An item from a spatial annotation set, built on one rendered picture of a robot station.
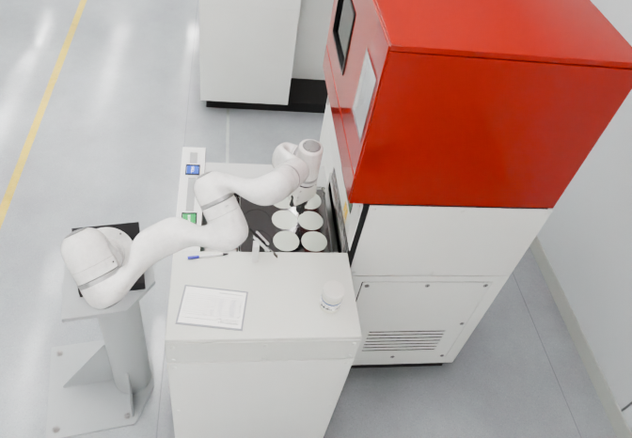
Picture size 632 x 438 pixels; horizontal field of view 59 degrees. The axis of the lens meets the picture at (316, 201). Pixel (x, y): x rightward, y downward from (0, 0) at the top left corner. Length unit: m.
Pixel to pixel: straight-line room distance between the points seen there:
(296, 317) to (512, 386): 1.57
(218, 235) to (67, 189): 2.16
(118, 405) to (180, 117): 2.09
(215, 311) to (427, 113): 0.90
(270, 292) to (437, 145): 0.73
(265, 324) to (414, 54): 0.94
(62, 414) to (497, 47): 2.28
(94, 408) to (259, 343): 1.15
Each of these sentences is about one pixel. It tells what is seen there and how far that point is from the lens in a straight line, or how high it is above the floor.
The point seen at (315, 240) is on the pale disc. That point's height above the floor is 0.90.
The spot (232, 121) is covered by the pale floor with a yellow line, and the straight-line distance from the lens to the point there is 4.04.
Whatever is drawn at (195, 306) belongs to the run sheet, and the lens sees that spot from 1.85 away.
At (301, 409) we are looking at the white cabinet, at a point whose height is 0.42.
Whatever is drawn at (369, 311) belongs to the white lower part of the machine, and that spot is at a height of 0.57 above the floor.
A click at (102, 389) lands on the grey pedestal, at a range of 2.82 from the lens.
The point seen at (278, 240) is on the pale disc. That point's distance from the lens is 2.12.
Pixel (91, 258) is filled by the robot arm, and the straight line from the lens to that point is 1.62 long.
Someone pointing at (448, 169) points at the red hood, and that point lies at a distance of 1.81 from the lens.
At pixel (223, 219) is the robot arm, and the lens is 1.55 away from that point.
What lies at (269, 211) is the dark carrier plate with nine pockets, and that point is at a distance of 2.21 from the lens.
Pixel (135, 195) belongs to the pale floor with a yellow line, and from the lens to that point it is 3.53.
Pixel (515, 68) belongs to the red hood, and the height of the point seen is 1.78.
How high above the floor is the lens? 2.53
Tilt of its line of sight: 46 degrees down
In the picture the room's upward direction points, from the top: 11 degrees clockwise
